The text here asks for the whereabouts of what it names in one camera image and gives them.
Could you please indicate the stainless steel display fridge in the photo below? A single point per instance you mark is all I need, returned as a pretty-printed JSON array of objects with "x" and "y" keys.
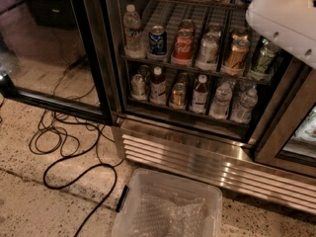
[{"x": 220, "y": 152}]

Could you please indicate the red coca cola can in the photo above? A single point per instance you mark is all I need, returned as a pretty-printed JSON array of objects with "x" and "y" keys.
[{"x": 183, "y": 47}]

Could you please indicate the brown juice bottle right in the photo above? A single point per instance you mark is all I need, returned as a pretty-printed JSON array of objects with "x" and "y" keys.
[{"x": 200, "y": 93}]

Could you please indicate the water bottle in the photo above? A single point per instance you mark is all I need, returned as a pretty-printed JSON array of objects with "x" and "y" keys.
[
  {"x": 242, "y": 109},
  {"x": 221, "y": 101}
]

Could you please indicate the water bottle bottom left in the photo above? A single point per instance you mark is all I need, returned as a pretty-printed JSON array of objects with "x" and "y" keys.
[{"x": 221, "y": 101}]

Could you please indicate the clear plastic storage bin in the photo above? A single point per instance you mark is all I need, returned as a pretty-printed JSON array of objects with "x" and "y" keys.
[{"x": 132, "y": 193}]

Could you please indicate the gold can bottom shelf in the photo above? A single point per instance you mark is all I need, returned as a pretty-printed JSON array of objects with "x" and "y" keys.
[{"x": 178, "y": 96}]

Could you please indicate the water bottle bottom right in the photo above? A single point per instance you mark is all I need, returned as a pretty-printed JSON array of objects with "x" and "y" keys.
[{"x": 242, "y": 109}]

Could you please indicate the blue pepsi can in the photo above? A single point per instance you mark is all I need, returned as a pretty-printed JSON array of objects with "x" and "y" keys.
[{"x": 157, "y": 42}]

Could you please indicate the open glass fridge door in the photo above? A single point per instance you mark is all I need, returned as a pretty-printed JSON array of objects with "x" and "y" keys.
[{"x": 49, "y": 59}]

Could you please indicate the silver diet coke can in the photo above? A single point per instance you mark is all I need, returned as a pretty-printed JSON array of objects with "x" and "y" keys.
[{"x": 208, "y": 53}]

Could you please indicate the rear gold can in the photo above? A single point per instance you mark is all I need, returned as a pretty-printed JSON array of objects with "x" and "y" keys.
[{"x": 239, "y": 34}]

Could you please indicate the clear water bottle middle shelf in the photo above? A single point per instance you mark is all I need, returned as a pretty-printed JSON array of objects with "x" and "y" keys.
[{"x": 133, "y": 33}]

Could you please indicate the right glass fridge door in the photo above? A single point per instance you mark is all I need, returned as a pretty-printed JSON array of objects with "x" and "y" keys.
[{"x": 293, "y": 142}]

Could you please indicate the bubble wrap sheet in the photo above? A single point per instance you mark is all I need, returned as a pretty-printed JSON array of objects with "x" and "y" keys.
[{"x": 167, "y": 214}]

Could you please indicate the brown juice bottle left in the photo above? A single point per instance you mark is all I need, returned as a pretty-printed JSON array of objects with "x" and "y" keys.
[{"x": 158, "y": 87}]

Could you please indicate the green soda can front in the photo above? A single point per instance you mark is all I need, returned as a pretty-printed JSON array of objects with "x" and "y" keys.
[{"x": 262, "y": 64}]

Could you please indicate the rear silver can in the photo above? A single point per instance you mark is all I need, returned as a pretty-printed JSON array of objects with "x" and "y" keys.
[{"x": 214, "y": 30}]

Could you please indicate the rear red cola can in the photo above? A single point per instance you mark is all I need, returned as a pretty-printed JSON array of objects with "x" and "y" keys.
[{"x": 187, "y": 24}]

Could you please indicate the brown juice bottle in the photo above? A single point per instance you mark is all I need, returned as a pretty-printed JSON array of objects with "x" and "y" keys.
[
  {"x": 158, "y": 87},
  {"x": 200, "y": 93}
]

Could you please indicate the gold soda can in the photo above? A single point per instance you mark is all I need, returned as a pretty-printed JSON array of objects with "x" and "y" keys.
[{"x": 234, "y": 62}]

